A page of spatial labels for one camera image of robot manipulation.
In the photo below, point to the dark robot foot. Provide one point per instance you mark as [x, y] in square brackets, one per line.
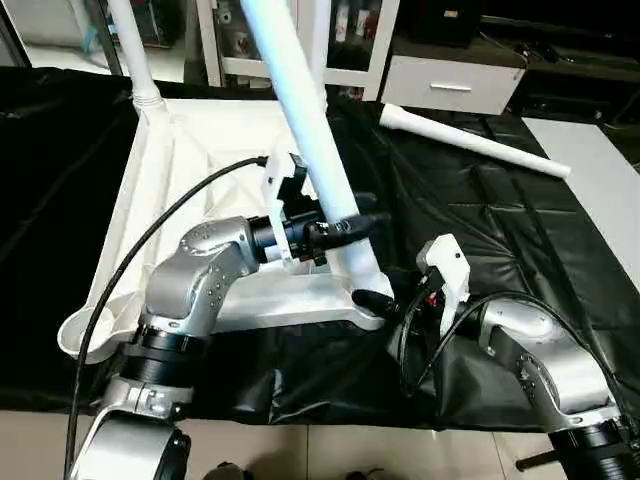
[228, 471]
[365, 474]

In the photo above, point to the white plastic children's table top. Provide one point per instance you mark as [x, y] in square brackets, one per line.
[190, 170]

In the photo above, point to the white side table board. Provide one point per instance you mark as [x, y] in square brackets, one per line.
[595, 180]

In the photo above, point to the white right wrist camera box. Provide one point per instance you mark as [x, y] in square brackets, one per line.
[448, 270]

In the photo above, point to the black box with yellow label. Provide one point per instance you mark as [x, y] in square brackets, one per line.
[440, 20]

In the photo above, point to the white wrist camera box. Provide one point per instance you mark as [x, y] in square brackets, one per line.
[448, 270]
[283, 190]

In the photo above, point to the dark right robot foot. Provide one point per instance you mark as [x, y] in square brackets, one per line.
[365, 474]

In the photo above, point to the black plastic work mat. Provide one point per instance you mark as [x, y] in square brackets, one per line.
[480, 220]

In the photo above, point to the black metal table leg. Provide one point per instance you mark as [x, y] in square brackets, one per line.
[538, 460]

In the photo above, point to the white low drawer unit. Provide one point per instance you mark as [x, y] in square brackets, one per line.
[450, 85]

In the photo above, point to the white glass door cabinet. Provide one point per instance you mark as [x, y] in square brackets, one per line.
[230, 40]

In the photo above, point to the dark left robot foot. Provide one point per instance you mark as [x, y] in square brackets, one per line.
[228, 471]

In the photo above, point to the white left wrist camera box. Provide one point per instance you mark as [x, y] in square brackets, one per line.
[283, 190]

